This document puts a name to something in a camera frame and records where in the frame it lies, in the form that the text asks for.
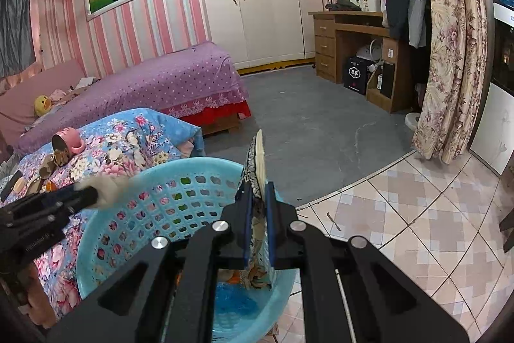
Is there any purple dotted bed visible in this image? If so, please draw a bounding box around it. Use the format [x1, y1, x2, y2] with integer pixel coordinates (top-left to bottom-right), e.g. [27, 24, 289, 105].
[14, 41, 252, 155]

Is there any white tissue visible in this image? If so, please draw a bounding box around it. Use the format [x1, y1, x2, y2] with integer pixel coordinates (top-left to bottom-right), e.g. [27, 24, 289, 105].
[74, 174, 141, 207]

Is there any white water dispenser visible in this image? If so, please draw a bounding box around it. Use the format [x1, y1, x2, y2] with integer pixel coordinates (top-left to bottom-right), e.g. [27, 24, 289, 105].
[470, 1, 514, 177]

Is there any light blue plastic basket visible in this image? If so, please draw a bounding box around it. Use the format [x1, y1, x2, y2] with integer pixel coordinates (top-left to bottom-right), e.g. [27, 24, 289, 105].
[76, 157, 300, 343]

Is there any yellow duck plush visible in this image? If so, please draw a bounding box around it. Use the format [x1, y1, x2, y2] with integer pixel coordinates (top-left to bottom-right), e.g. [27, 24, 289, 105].
[33, 95, 53, 116]

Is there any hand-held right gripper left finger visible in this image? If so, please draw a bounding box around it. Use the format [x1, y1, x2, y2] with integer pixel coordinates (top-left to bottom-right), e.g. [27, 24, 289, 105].
[46, 186, 253, 343]

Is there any grey hanging cloth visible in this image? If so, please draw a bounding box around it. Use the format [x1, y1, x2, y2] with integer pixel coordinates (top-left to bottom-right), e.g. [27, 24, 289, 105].
[0, 0, 35, 78]

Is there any black remote control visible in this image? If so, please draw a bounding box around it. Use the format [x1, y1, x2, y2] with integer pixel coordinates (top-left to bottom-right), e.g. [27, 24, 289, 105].
[0, 170, 23, 202]

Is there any person's left hand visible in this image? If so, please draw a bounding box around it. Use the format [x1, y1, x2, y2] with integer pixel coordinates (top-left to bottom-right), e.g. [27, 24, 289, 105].
[16, 266, 55, 328]

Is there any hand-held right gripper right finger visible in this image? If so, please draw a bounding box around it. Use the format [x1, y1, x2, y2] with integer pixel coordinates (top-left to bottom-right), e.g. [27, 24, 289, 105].
[265, 182, 470, 343]

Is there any pile of beige socks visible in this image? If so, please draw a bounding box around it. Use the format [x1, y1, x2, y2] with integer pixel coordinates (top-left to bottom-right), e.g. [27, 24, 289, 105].
[40, 150, 71, 180]

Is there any white clothing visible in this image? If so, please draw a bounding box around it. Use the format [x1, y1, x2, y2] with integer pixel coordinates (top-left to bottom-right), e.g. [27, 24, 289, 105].
[70, 76, 99, 92]

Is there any flat brown cardboard piece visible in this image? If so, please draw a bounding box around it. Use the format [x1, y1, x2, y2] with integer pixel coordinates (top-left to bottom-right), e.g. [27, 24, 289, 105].
[12, 177, 44, 194]

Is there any pink headboard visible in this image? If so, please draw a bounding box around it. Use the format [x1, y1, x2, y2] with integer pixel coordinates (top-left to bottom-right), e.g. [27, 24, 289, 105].
[0, 59, 87, 151]

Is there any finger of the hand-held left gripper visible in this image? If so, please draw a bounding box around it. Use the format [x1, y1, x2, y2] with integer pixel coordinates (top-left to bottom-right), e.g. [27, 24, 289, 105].
[24, 186, 99, 207]
[44, 200, 99, 223]

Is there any beige floral curtain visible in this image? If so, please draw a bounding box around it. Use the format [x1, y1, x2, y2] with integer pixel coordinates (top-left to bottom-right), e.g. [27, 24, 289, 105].
[412, 0, 488, 165]

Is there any white storage box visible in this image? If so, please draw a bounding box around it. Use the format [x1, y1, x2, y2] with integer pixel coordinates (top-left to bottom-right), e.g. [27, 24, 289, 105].
[347, 0, 382, 12]

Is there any black box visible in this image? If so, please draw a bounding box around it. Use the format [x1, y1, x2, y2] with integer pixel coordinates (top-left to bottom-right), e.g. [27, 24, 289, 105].
[343, 57, 376, 95]

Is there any blue plastic wrapper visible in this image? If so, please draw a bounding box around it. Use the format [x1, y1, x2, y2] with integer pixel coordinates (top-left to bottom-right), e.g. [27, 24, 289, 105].
[215, 283, 263, 315]

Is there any pink mug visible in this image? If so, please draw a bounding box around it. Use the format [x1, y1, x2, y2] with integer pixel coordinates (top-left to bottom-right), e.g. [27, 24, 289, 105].
[51, 127, 84, 157]

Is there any wooden desk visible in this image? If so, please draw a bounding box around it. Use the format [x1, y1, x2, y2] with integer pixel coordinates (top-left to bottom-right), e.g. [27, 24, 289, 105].
[308, 11, 414, 114]

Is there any patterned grey sock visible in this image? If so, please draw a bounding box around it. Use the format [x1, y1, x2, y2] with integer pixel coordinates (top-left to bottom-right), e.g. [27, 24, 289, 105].
[240, 129, 278, 289]

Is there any white round appliance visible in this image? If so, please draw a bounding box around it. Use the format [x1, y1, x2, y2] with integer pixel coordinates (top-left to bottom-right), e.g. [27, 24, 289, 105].
[357, 39, 384, 64]

